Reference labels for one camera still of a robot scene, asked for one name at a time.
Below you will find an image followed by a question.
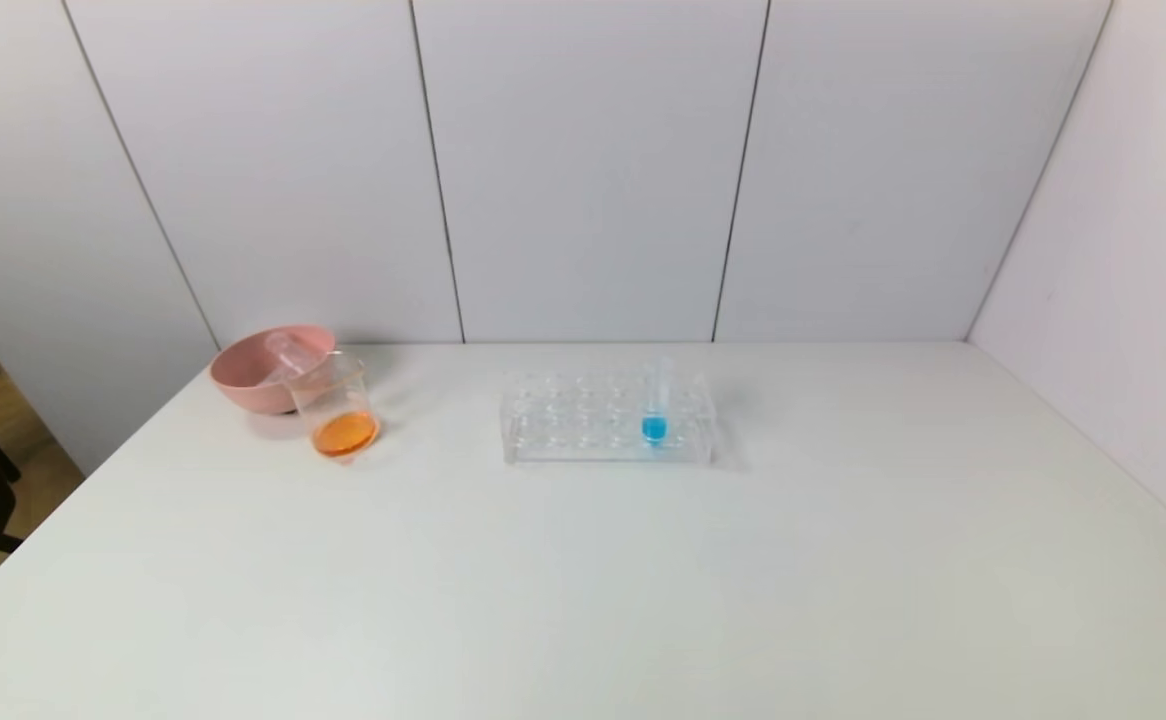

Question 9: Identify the test tube with red pigment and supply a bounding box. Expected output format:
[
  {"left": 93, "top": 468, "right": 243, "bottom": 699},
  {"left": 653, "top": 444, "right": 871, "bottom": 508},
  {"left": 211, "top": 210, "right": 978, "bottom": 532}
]
[{"left": 261, "top": 334, "right": 306, "bottom": 375}]

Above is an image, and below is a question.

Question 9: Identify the clear acrylic test tube rack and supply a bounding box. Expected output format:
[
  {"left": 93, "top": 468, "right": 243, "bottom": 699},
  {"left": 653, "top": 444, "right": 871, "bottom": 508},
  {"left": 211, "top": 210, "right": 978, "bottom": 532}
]
[{"left": 501, "top": 368, "right": 719, "bottom": 467}]

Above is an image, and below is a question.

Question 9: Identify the test tube with blue pigment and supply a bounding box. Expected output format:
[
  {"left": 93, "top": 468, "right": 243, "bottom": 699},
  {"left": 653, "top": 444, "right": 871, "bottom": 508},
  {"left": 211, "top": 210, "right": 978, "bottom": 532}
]
[{"left": 643, "top": 356, "right": 674, "bottom": 447}]

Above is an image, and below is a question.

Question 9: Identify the clear glass beaker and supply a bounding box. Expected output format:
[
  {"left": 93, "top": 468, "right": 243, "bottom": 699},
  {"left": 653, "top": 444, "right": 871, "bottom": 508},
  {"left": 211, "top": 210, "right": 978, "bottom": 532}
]
[{"left": 284, "top": 351, "right": 380, "bottom": 461}]

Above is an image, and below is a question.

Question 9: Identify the pink plastic bowl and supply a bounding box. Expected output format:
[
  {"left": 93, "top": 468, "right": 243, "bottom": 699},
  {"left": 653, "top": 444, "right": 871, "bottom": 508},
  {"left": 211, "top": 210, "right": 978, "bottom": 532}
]
[{"left": 209, "top": 324, "right": 337, "bottom": 415}]

